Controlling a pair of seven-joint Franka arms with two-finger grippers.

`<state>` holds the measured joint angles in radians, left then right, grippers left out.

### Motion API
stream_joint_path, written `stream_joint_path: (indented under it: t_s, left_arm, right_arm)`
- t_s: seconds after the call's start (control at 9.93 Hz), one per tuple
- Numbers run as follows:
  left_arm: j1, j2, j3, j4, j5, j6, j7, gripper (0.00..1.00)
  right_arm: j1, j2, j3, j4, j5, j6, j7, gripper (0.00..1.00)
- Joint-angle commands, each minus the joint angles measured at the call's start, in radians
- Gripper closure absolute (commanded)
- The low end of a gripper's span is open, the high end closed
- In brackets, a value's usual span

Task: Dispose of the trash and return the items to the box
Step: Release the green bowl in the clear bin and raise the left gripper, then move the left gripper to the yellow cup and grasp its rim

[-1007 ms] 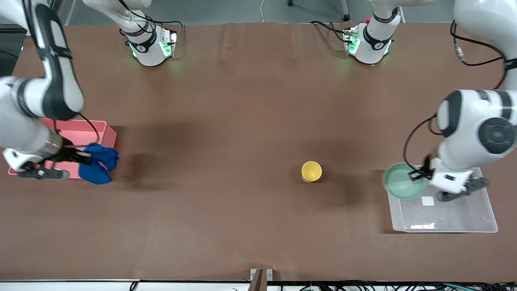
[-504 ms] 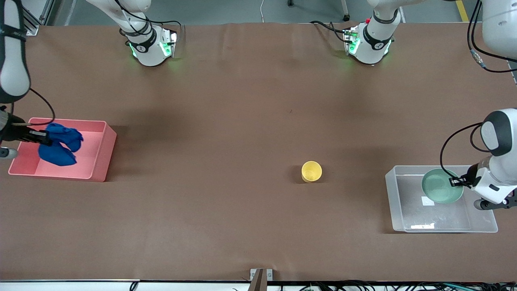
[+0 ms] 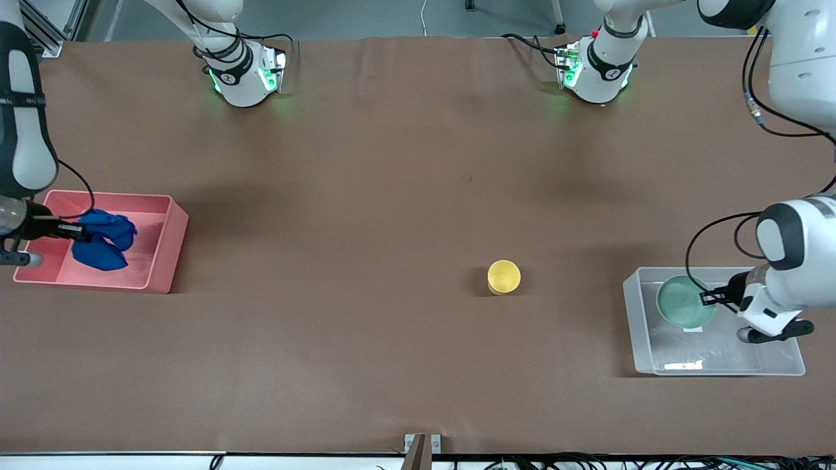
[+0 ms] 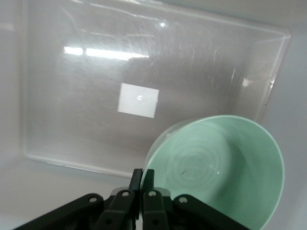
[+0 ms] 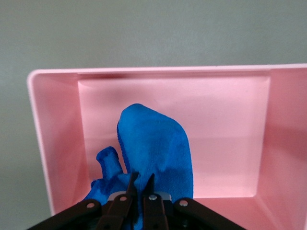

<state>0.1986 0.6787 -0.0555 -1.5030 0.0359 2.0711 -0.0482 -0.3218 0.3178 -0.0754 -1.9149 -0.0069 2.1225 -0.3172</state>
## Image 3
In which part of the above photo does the pale green bowl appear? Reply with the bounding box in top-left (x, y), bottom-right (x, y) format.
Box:
top-left (656, 275), bottom-right (718, 329)

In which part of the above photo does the blue cloth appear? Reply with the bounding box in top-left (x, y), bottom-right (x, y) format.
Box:
top-left (71, 209), bottom-right (138, 272)

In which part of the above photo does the yellow cup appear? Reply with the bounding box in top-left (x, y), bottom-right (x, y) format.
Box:
top-left (487, 260), bottom-right (522, 296)

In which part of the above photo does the clear plastic box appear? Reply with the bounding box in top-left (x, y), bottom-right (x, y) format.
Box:
top-left (622, 266), bottom-right (806, 377)

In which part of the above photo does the pink plastic bin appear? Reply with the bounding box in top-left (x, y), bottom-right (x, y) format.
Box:
top-left (13, 189), bottom-right (190, 294)

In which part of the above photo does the brown table cover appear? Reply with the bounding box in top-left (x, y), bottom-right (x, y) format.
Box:
top-left (0, 36), bottom-right (836, 456)

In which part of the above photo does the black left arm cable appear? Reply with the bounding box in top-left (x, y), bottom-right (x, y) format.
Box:
top-left (686, 26), bottom-right (836, 298)

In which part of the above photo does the aluminium frame profile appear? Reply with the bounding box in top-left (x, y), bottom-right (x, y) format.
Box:
top-left (18, 0), bottom-right (89, 58)

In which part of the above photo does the black right base cable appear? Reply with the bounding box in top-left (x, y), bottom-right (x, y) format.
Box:
top-left (173, 0), bottom-right (301, 72)

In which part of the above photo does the black base cable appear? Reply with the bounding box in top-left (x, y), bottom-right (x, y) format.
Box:
top-left (502, 33), bottom-right (569, 69)
top-left (173, 0), bottom-right (301, 72)

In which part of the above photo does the black left base cable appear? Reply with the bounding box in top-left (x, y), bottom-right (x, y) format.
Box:
top-left (502, 33), bottom-right (569, 69)

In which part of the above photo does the metal bracket with wooden strip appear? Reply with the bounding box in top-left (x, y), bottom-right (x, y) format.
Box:
top-left (404, 433), bottom-right (442, 470)

